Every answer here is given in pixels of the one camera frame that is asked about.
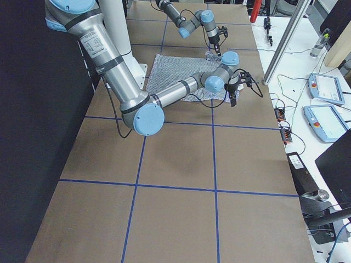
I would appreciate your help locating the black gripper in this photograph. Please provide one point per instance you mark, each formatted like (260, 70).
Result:
(214, 41)
(232, 88)

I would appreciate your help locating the navy white striped polo shirt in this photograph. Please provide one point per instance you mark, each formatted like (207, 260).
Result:
(168, 70)

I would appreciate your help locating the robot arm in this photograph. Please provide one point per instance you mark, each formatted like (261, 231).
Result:
(141, 111)
(189, 19)

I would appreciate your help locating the orange black connector box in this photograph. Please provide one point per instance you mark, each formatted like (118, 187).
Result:
(280, 114)

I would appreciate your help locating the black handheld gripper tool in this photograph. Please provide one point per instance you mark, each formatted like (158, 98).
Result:
(267, 27)

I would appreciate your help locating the red cylinder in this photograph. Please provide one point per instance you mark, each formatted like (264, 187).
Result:
(255, 10)

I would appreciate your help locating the brown table mat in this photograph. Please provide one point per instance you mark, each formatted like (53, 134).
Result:
(213, 185)

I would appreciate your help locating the far teach pendant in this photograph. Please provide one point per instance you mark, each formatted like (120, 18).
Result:
(326, 88)

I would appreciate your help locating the teach pendant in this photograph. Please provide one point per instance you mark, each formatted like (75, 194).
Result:
(326, 122)
(326, 88)

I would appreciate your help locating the near teach pendant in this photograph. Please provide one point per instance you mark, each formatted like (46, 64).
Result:
(326, 122)

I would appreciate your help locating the black power box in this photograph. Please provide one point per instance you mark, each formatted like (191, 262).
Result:
(302, 178)

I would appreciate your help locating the black monitor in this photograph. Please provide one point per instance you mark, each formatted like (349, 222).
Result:
(334, 167)

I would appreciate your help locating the aluminium frame post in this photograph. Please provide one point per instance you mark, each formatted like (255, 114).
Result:
(291, 28)

